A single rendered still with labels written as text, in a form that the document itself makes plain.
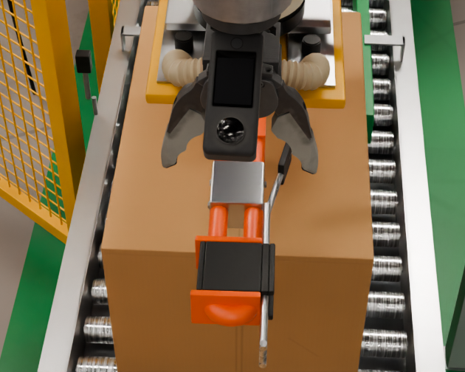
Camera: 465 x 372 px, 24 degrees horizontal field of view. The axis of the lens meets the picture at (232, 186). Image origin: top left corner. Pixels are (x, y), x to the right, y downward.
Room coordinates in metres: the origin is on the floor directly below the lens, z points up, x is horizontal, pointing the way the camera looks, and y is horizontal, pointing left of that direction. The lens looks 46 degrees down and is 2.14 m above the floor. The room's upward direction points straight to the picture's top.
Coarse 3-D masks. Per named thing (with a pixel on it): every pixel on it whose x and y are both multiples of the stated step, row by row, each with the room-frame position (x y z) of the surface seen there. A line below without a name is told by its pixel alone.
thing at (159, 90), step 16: (160, 0) 1.41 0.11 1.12; (160, 16) 1.36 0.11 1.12; (160, 32) 1.32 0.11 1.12; (176, 32) 1.32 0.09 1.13; (192, 32) 1.32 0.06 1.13; (160, 48) 1.29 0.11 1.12; (176, 48) 1.27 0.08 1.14; (192, 48) 1.27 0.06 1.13; (160, 64) 1.24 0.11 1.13; (160, 80) 1.20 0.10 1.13; (160, 96) 1.18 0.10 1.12
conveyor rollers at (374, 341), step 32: (352, 0) 2.23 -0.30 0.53; (384, 32) 2.07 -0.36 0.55; (384, 64) 1.96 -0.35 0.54; (384, 96) 1.87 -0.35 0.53; (384, 160) 1.63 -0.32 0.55; (384, 192) 1.54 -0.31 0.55; (384, 224) 1.45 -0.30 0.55; (384, 256) 1.37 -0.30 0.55; (96, 288) 1.29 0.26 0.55; (96, 320) 1.21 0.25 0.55; (384, 352) 1.15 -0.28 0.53
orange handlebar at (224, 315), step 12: (264, 120) 0.98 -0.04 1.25; (264, 132) 0.96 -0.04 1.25; (264, 144) 0.95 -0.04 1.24; (264, 156) 0.93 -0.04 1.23; (216, 216) 0.83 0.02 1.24; (252, 216) 0.83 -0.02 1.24; (216, 228) 0.81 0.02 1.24; (252, 228) 0.81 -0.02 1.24; (216, 312) 0.69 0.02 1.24; (228, 312) 0.69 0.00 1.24; (240, 312) 0.69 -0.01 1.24; (252, 312) 0.70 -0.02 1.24; (228, 324) 0.68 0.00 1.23; (240, 324) 0.69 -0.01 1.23
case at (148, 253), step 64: (128, 128) 1.30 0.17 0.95; (320, 128) 1.30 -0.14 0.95; (128, 192) 1.15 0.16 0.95; (192, 192) 1.15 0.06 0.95; (320, 192) 1.15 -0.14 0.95; (128, 256) 1.03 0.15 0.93; (192, 256) 1.03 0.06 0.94; (320, 256) 1.02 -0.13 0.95; (128, 320) 1.03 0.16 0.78; (320, 320) 1.02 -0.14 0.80
